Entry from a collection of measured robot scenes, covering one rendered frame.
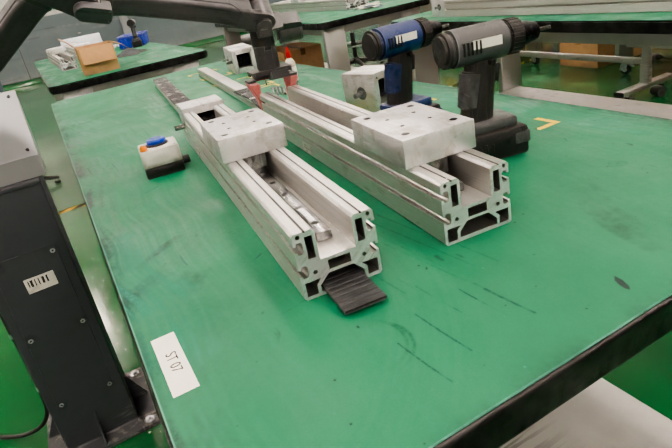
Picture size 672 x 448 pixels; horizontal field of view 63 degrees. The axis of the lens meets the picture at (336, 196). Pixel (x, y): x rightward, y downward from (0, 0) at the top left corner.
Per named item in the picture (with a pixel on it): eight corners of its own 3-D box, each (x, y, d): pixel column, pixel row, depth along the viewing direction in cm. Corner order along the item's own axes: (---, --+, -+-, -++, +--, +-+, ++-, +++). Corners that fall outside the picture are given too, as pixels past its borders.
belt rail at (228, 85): (199, 75, 241) (197, 68, 239) (208, 73, 242) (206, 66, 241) (257, 111, 157) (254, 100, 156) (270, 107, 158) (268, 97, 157)
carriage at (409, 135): (357, 160, 86) (350, 118, 84) (417, 141, 90) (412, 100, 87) (408, 189, 72) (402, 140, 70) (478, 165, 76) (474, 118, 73)
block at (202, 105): (177, 142, 140) (166, 106, 136) (224, 129, 144) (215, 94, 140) (182, 150, 132) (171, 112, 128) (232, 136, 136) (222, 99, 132)
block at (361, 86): (341, 114, 137) (334, 76, 133) (369, 101, 144) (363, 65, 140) (372, 116, 130) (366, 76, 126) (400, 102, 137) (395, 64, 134)
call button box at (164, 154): (145, 170, 122) (136, 143, 120) (188, 158, 125) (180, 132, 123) (148, 180, 115) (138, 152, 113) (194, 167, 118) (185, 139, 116)
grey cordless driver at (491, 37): (440, 159, 97) (426, 31, 88) (539, 131, 100) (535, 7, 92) (461, 171, 90) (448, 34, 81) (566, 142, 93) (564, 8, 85)
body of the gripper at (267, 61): (293, 71, 138) (287, 41, 135) (254, 81, 135) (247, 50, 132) (285, 69, 143) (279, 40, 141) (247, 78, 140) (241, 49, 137)
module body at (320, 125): (266, 127, 138) (259, 93, 135) (303, 116, 141) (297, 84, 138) (446, 246, 69) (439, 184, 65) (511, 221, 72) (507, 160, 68)
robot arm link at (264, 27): (247, -6, 128) (256, 22, 125) (294, -15, 131) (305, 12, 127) (250, 30, 139) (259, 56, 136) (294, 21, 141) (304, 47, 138)
